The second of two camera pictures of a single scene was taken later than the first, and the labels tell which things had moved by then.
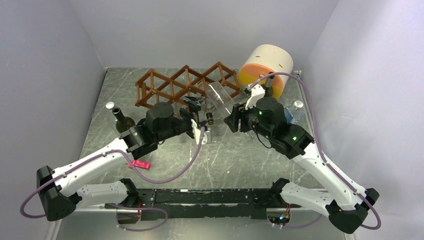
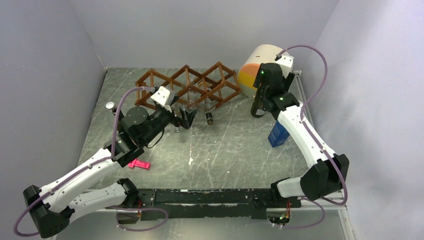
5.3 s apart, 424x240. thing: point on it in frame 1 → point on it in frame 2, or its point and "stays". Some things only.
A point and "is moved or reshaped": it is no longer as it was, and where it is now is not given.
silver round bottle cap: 110,105 stays
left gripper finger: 194,103 → 187,116
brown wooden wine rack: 189,84 stays
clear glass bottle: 223,102 is moved or reshaped
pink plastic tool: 140,164 stays
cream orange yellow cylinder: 263,60 stays
